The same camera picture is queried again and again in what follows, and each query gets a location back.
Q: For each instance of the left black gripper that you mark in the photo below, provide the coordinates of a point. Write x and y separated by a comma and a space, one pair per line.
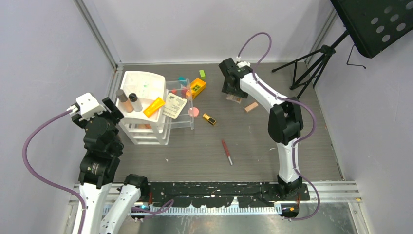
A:
112, 109

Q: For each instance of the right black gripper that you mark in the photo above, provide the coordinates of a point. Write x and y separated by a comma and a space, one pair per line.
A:
226, 89

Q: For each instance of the eyeshadow palette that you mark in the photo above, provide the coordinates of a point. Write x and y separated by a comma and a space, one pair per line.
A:
234, 98

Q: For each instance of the gold black lipstick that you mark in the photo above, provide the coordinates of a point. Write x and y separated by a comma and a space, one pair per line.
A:
209, 119

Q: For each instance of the small pink round puff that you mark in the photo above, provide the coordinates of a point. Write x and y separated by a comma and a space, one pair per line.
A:
193, 112

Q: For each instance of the foundation tube grey cap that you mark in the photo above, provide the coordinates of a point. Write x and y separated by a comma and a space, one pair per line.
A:
124, 100

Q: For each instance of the clear plastic drawer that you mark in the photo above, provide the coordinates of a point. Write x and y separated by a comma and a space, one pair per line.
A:
183, 120

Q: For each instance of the white plastic drawer organizer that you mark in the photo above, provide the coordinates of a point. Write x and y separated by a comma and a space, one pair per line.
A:
137, 127

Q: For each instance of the red makeup pencil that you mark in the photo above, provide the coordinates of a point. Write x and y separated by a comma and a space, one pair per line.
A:
227, 152

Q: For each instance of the orange cream tube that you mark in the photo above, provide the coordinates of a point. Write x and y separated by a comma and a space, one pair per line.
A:
154, 107

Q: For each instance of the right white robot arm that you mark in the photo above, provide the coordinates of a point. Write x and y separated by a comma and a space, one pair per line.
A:
284, 123

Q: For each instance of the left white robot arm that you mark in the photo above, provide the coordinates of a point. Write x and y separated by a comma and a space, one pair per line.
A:
90, 218

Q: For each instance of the green toy block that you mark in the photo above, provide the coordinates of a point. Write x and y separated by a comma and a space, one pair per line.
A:
202, 74

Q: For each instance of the yellow toy block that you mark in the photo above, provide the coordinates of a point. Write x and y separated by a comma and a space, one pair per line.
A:
196, 87

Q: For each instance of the teal toy block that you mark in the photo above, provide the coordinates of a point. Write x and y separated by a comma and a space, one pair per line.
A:
183, 81

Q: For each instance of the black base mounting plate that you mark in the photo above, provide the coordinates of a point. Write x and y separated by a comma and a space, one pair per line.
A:
220, 194

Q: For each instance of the black tripod stand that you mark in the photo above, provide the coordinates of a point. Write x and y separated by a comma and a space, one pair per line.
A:
372, 25

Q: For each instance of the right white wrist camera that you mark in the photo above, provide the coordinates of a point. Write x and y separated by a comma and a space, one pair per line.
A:
240, 63

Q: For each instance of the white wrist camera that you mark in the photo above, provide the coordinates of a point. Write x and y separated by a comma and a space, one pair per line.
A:
240, 63
87, 106

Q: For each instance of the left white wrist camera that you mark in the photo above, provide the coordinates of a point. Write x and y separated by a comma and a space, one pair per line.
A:
87, 106

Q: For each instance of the aluminium rail frame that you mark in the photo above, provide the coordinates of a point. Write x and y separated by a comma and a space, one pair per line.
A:
320, 192

